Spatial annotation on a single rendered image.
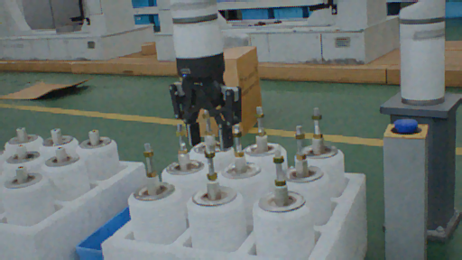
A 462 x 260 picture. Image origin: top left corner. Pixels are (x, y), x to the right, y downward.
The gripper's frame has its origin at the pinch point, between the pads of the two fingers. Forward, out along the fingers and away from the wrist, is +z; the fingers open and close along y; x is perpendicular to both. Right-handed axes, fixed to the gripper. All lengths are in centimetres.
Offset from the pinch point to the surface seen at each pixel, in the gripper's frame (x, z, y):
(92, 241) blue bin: -5.9, 24.6, -31.8
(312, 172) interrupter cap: 15.9, 10.0, 8.8
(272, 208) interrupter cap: 0.5, 9.7, 11.2
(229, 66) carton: 87, 9, -72
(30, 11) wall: 326, 3, -644
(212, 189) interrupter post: -1.0, 8.2, 0.3
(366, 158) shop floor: 86, 36, -18
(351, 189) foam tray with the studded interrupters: 27.0, 17.3, 10.1
